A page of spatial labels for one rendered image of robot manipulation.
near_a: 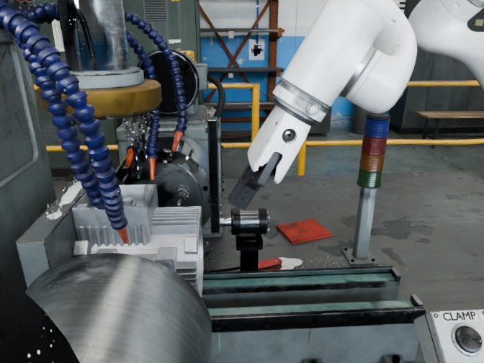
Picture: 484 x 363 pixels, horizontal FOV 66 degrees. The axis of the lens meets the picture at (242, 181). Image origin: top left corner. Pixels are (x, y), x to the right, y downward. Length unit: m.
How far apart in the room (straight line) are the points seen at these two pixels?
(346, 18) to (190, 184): 0.52
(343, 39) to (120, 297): 0.41
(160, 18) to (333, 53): 3.32
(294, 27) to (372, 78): 5.26
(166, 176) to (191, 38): 2.96
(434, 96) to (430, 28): 5.18
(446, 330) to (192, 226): 0.39
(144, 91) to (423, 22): 0.62
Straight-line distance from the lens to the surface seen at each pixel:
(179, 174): 0.87
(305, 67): 0.53
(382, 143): 1.01
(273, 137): 0.52
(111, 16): 0.60
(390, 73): 0.54
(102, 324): 0.39
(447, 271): 1.19
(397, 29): 0.63
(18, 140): 0.80
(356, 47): 0.54
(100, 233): 0.67
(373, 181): 1.03
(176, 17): 3.78
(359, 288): 0.87
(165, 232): 0.66
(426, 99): 6.08
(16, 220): 0.77
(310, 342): 0.78
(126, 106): 0.56
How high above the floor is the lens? 1.41
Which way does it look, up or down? 22 degrees down
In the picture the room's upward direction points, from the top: straight up
